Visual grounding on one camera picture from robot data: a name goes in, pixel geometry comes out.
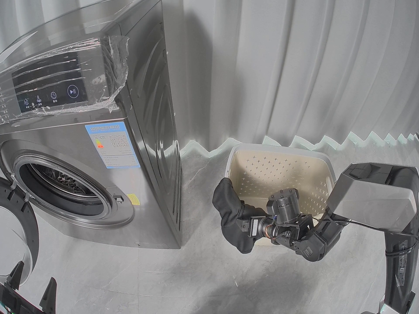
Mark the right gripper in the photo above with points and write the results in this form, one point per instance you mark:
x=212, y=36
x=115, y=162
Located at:
x=258, y=227

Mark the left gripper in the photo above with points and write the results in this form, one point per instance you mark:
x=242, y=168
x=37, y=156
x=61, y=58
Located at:
x=16, y=301

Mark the black garment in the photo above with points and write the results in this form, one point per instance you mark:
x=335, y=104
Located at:
x=229, y=204

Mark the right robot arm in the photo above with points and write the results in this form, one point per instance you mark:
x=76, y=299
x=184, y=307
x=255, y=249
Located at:
x=370, y=198

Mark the washing machine door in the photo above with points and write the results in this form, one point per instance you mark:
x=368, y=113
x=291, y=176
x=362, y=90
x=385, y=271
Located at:
x=27, y=221

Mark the cream laundry basket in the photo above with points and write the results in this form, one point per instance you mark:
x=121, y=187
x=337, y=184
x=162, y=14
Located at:
x=278, y=165

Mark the grey washing machine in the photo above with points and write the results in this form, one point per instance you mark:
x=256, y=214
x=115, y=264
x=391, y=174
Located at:
x=144, y=116

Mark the white curtain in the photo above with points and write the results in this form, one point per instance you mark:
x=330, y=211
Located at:
x=294, y=60

